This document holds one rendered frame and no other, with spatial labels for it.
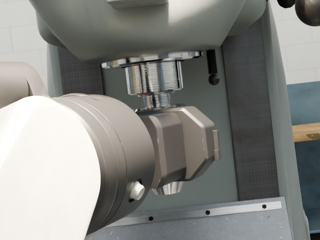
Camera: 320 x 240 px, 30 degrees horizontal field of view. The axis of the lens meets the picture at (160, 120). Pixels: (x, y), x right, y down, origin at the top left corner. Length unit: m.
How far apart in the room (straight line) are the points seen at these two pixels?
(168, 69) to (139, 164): 0.14
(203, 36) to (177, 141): 0.08
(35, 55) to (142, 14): 4.43
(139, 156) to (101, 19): 0.11
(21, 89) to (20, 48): 4.54
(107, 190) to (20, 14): 4.58
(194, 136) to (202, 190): 0.46
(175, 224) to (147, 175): 0.50
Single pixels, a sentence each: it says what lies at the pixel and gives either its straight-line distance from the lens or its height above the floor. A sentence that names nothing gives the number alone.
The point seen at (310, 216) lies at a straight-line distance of 4.53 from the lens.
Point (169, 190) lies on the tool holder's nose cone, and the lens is 0.50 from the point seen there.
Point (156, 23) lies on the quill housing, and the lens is 0.42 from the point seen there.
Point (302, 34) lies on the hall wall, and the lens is 4.82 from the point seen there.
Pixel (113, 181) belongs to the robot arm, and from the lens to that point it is 0.34.
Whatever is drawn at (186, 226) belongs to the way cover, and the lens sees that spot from 0.88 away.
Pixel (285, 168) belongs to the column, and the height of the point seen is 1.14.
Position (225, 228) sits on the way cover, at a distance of 0.88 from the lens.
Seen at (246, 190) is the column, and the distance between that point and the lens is 0.89.
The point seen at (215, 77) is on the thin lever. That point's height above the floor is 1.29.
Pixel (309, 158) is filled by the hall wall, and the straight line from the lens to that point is 4.84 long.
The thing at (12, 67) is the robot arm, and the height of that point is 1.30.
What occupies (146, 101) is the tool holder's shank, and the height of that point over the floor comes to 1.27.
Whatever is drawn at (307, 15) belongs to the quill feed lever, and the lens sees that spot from 0.44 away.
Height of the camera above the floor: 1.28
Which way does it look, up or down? 3 degrees down
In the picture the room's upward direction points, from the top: 7 degrees counter-clockwise
